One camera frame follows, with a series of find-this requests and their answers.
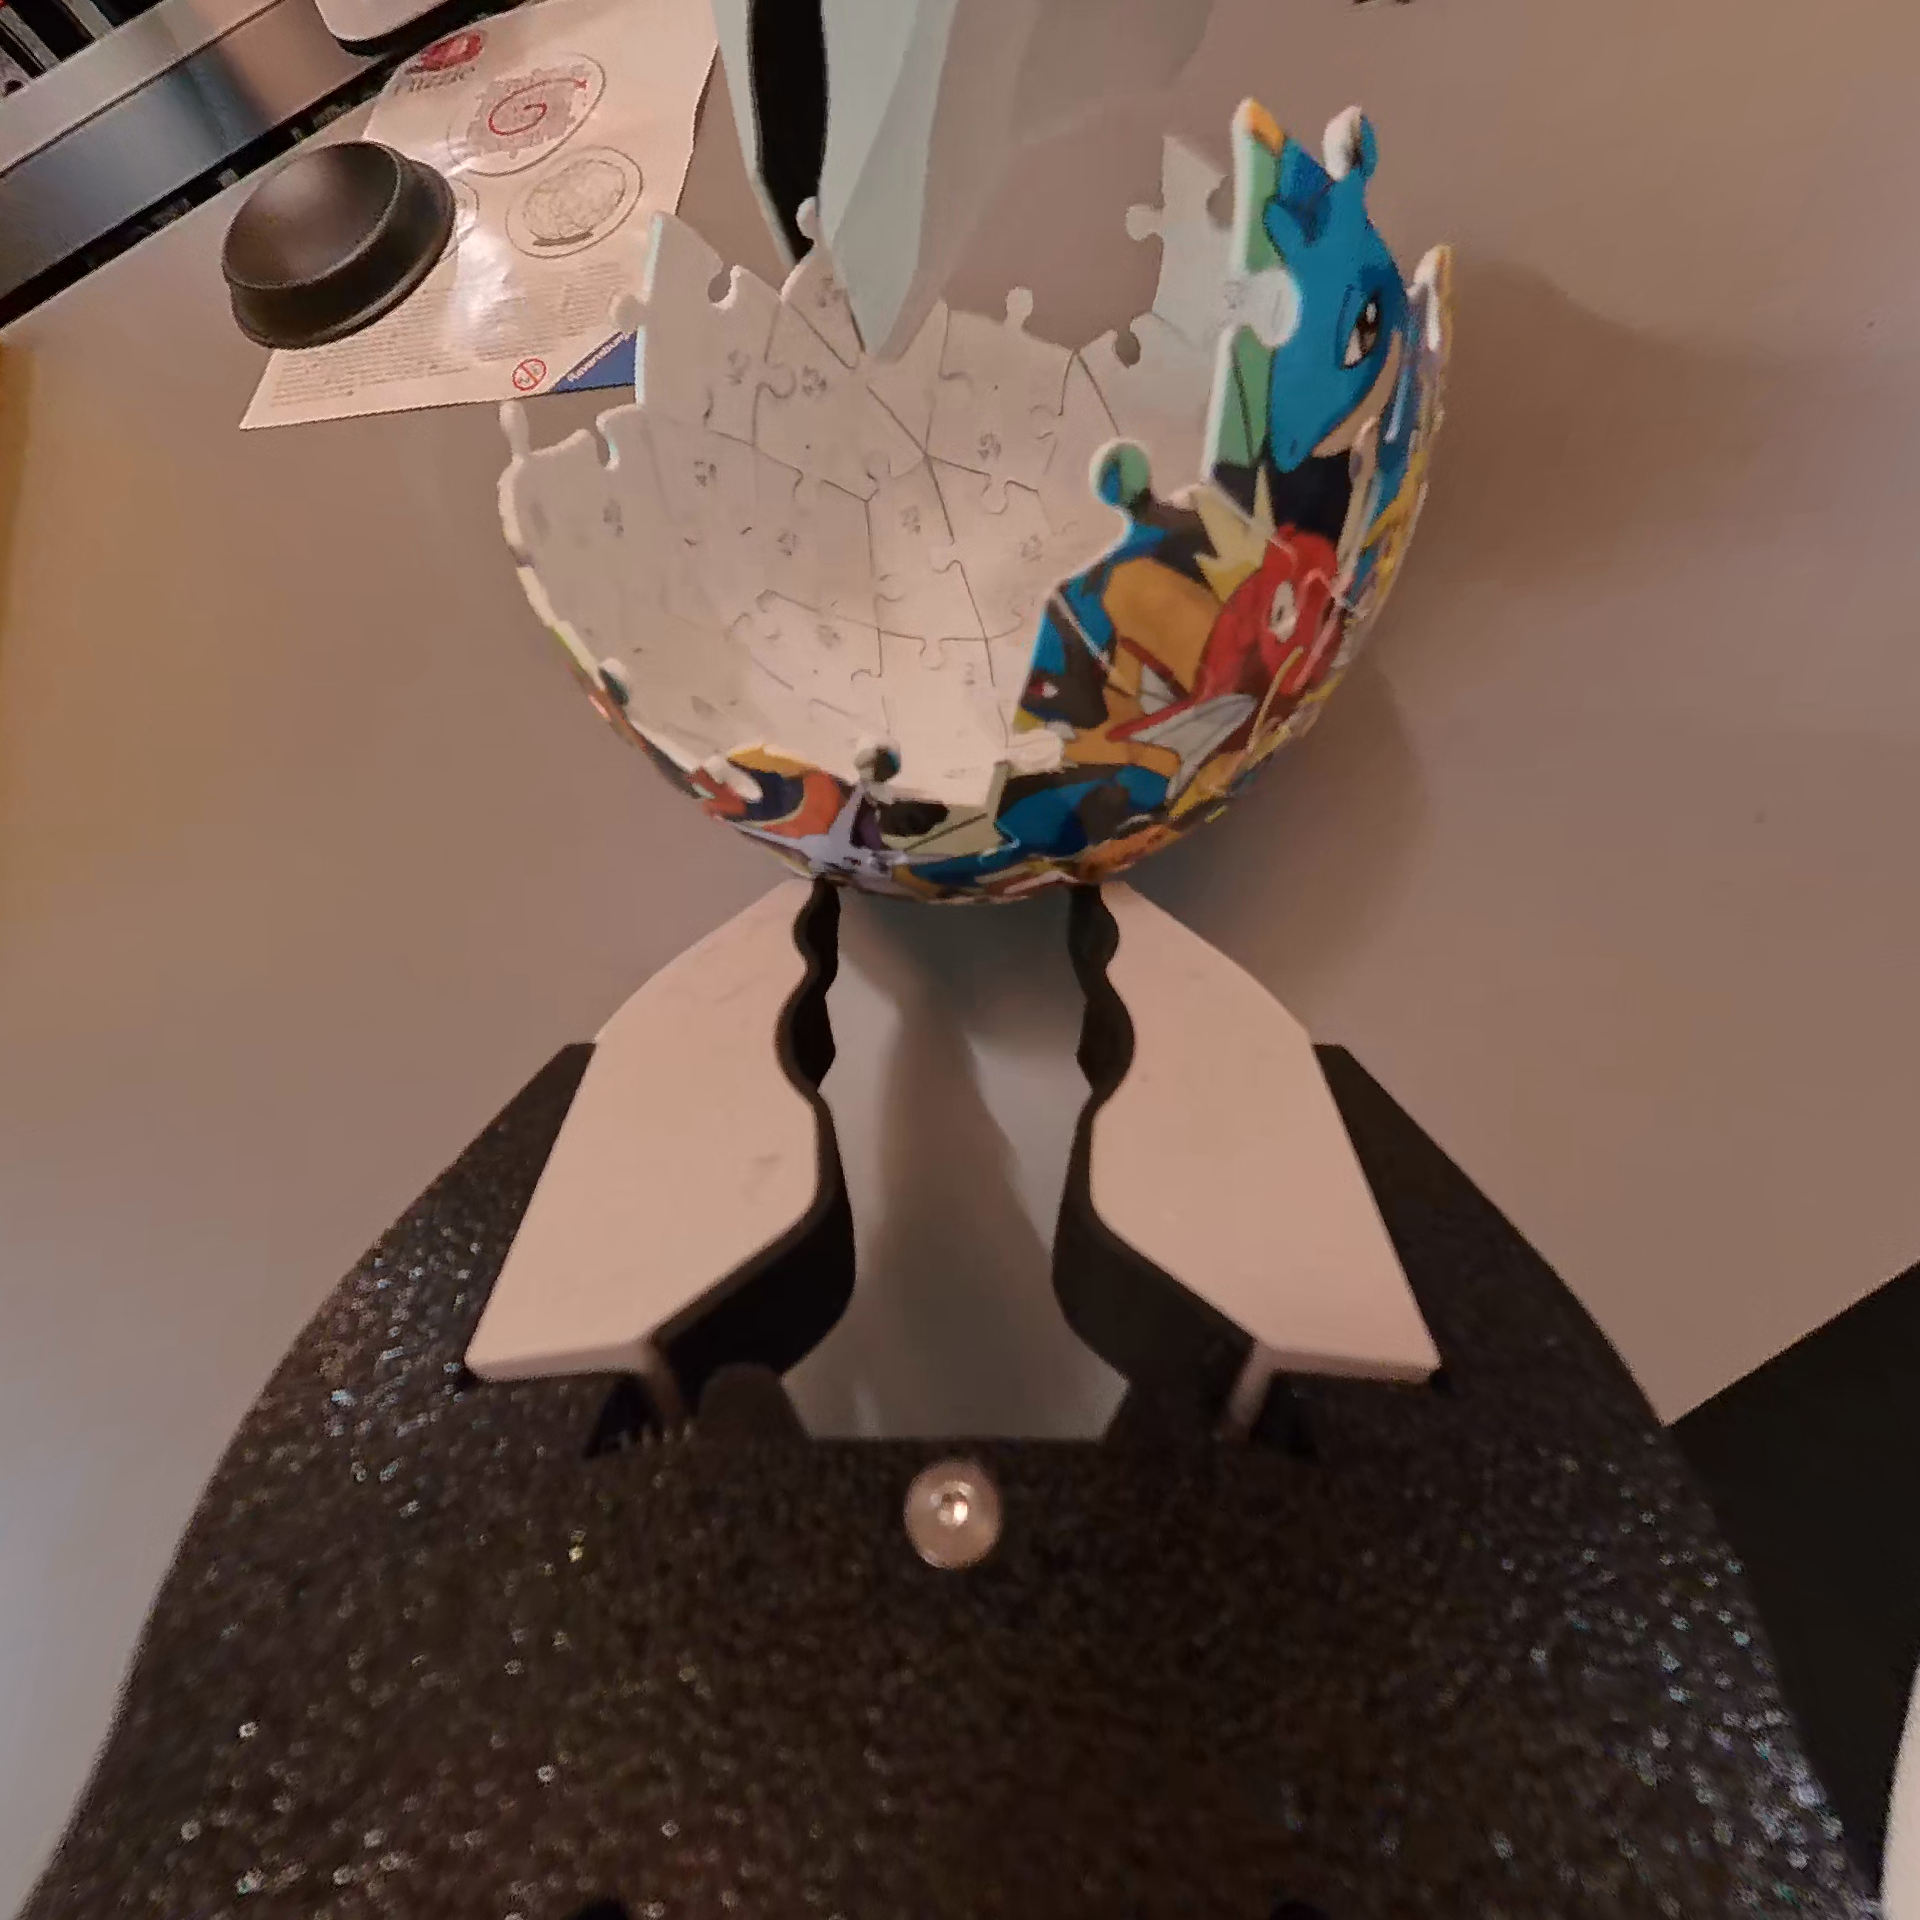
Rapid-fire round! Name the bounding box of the dark-edged table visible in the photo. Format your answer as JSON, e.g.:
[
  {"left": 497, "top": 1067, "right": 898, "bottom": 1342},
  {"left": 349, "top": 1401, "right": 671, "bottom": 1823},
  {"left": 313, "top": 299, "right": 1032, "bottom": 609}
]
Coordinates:
[{"left": 0, "top": 0, "right": 384, "bottom": 324}]

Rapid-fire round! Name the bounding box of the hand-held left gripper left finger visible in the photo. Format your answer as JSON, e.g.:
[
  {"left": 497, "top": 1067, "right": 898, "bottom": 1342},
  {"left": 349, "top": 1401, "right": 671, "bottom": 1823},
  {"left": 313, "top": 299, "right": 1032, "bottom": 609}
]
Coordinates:
[{"left": 462, "top": 878, "right": 860, "bottom": 1419}]

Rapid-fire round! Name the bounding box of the folded paper instruction leaflet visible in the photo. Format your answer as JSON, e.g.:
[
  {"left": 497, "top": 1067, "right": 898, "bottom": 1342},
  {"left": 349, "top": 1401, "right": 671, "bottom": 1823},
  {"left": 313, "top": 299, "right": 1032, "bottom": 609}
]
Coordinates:
[{"left": 239, "top": 0, "right": 720, "bottom": 434}]

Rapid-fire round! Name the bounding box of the black round ball stand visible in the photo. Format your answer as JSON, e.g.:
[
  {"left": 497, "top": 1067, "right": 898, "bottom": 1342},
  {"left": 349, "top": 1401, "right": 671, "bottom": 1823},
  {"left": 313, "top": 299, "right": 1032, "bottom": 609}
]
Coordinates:
[{"left": 219, "top": 141, "right": 452, "bottom": 352}]

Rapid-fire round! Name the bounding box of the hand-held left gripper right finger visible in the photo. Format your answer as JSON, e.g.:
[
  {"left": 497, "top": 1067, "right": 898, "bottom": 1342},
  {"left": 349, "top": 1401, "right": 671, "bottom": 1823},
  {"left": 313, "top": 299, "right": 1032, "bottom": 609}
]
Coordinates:
[{"left": 1050, "top": 880, "right": 1447, "bottom": 1430}]

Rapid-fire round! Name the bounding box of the colourful half-built puzzle ball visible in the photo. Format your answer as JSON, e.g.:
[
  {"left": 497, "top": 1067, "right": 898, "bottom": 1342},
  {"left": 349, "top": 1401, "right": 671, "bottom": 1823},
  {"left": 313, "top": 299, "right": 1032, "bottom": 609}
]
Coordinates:
[{"left": 497, "top": 104, "right": 1457, "bottom": 902}]

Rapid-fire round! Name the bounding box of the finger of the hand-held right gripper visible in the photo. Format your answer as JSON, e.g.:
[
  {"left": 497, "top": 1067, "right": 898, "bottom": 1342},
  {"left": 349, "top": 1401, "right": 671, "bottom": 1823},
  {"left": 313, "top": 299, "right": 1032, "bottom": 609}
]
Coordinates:
[
  {"left": 711, "top": 0, "right": 833, "bottom": 272},
  {"left": 822, "top": 0, "right": 1222, "bottom": 361}
]

